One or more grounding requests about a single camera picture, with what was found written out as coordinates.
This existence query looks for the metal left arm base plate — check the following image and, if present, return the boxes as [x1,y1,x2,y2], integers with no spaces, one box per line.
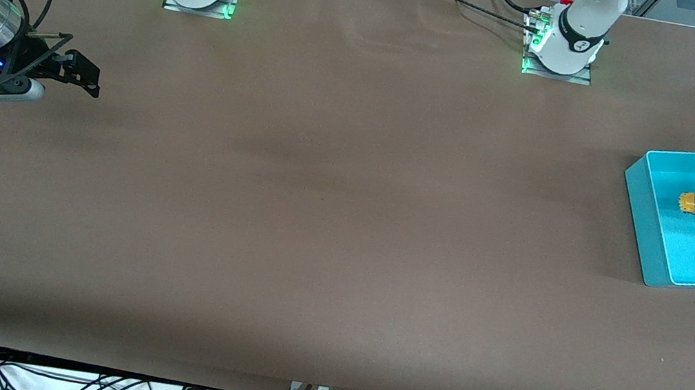
[519,9,603,87]

